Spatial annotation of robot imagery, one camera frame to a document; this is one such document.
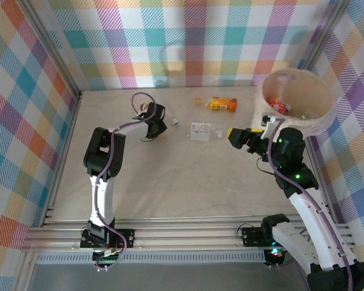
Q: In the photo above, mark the red label plastic bottle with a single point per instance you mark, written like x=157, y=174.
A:
x=279, y=106

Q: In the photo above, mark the green label clear bottle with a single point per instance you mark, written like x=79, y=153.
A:
x=308, y=115

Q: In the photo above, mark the orange juice bottle yellow label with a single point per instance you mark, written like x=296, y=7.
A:
x=220, y=103

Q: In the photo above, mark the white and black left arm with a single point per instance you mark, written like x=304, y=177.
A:
x=107, y=200

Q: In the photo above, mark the white round bin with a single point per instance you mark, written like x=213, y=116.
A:
x=294, y=91

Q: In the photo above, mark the clear bottle blue cap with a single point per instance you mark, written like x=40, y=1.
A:
x=173, y=120

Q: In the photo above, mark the flattened clear bottle white label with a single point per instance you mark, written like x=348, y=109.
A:
x=200, y=130

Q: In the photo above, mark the small lit control module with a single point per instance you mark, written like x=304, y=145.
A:
x=274, y=256

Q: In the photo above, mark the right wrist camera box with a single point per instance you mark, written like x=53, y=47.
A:
x=268, y=119

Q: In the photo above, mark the aluminium side rail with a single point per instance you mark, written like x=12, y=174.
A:
x=311, y=153
x=63, y=157

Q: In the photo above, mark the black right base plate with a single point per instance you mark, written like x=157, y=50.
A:
x=251, y=236

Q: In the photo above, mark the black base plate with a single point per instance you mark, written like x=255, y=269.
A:
x=127, y=238
x=251, y=236

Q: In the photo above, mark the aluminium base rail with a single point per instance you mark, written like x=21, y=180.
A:
x=185, y=235

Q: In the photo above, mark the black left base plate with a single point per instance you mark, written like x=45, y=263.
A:
x=127, y=238

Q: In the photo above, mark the aluminium corner post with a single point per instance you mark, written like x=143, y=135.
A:
x=321, y=36
x=53, y=51

